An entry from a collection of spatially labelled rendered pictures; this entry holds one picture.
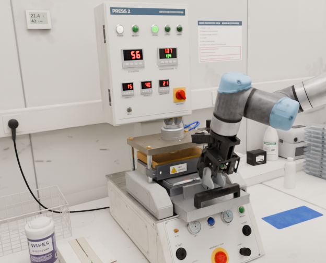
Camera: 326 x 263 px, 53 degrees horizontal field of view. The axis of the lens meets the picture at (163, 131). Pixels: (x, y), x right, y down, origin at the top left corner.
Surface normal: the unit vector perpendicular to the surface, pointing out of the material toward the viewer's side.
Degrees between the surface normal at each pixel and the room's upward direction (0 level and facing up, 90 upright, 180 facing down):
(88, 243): 1
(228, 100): 100
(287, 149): 90
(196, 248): 65
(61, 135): 90
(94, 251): 2
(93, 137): 90
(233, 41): 90
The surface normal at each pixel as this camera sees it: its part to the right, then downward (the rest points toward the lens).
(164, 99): 0.46, 0.17
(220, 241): 0.40, -0.25
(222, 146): -0.89, 0.14
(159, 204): 0.26, -0.63
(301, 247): -0.05, -0.98
